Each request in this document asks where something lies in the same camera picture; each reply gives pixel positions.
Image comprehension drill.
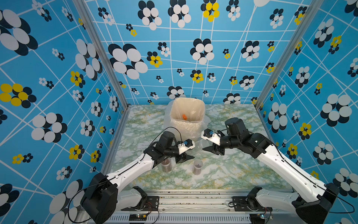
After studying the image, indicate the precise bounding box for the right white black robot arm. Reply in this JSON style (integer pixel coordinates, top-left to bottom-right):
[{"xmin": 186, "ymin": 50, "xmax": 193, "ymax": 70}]
[{"xmin": 201, "ymin": 118, "xmax": 346, "ymax": 224}]

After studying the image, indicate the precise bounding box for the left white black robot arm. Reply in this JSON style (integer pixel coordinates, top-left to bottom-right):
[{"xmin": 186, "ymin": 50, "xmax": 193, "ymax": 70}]
[{"xmin": 79, "ymin": 130, "xmax": 195, "ymax": 224}]

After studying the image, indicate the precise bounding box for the left clear tea jar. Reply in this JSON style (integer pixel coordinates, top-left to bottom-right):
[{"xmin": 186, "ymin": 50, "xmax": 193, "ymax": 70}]
[{"xmin": 161, "ymin": 158, "xmax": 172, "ymax": 173}]

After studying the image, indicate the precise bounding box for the middle small tea jar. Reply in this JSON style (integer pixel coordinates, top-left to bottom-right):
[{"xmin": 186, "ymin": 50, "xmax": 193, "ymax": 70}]
[{"xmin": 193, "ymin": 160, "xmax": 203, "ymax": 175}]

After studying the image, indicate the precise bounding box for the clear plastic bin liner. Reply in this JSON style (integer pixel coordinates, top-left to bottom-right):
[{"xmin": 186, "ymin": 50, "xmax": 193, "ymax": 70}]
[{"xmin": 164, "ymin": 97, "xmax": 212, "ymax": 149}]

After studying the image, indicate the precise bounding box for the cream plastic trash bin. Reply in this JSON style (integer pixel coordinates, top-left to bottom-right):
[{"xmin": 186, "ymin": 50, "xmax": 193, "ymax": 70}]
[{"xmin": 170, "ymin": 97, "xmax": 205, "ymax": 144}]

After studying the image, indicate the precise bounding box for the left green circuit board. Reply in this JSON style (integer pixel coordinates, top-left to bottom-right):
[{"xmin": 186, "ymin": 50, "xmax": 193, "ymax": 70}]
[{"xmin": 129, "ymin": 214, "xmax": 147, "ymax": 223}]

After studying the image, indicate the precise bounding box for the green circuit board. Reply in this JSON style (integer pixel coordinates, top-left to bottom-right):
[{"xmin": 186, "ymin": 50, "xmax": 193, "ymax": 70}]
[
  {"xmin": 129, "ymin": 214, "xmax": 147, "ymax": 223},
  {"xmin": 250, "ymin": 214, "xmax": 266, "ymax": 224}
]

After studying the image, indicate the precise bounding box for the right green circuit board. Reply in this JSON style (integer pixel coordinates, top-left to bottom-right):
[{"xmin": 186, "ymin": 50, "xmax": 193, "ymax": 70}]
[{"xmin": 250, "ymin": 214, "xmax": 266, "ymax": 224}]

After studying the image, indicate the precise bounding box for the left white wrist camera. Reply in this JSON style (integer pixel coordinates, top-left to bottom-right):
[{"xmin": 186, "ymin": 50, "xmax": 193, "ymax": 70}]
[{"xmin": 178, "ymin": 139, "xmax": 195, "ymax": 155}]

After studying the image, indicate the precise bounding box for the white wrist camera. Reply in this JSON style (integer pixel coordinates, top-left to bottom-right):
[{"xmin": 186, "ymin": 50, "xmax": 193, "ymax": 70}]
[
  {"xmin": 201, "ymin": 128, "xmax": 222, "ymax": 146},
  {"xmin": 178, "ymin": 139, "xmax": 195, "ymax": 155}
]

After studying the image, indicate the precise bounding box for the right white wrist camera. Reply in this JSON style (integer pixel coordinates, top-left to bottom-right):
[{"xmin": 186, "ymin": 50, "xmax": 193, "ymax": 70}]
[{"xmin": 201, "ymin": 128, "xmax": 222, "ymax": 146}]

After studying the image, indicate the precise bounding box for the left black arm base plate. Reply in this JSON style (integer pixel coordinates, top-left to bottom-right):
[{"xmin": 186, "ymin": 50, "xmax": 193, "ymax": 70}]
[{"xmin": 121, "ymin": 196, "xmax": 159, "ymax": 211}]

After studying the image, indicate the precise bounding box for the aluminium front rail frame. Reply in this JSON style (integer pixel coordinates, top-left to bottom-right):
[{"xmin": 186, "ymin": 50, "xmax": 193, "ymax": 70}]
[{"xmin": 74, "ymin": 189, "xmax": 319, "ymax": 224}]

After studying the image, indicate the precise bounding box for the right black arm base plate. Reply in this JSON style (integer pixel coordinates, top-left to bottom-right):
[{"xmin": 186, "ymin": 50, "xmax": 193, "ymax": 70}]
[{"xmin": 228, "ymin": 196, "xmax": 273, "ymax": 213}]

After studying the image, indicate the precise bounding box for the right aluminium corner post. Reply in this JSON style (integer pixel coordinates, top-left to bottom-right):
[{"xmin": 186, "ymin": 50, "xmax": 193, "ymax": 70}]
[{"xmin": 255, "ymin": 0, "xmax": 324, "ymax": 111}]

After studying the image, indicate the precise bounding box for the aluminium corner post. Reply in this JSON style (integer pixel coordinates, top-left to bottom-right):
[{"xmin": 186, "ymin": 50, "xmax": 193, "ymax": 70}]
[
  {"xmin": 73, "ymin": 0, "xmax": 129, "ymax": 111},
  {"xmin": 255, "ymin": 0, "xmax": 324, "ymax": 111}
]

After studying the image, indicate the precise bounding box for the left aluminium corner post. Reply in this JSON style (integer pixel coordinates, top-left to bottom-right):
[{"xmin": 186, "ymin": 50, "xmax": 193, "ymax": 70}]
[{"xmin": 73, "ymin": 0, "xmax": 129, "ymax": 111}]

